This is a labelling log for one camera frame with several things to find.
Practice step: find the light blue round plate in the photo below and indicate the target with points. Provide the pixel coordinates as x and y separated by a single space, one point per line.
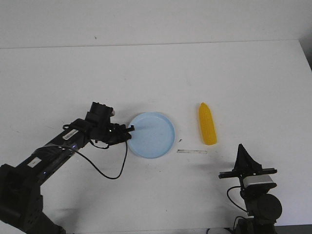
154 135

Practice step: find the yellow corn cob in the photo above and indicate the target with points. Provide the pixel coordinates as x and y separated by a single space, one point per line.
207 125

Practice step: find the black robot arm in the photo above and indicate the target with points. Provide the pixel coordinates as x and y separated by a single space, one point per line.
263 209
21 202

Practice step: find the horizontal tape strip on table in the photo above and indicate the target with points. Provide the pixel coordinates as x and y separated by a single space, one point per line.
191 151

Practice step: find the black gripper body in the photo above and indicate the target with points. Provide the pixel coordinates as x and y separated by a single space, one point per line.
241 176
97 122

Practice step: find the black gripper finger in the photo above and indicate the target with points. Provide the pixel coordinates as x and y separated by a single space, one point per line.
123 128
238 163
249 165
116 139

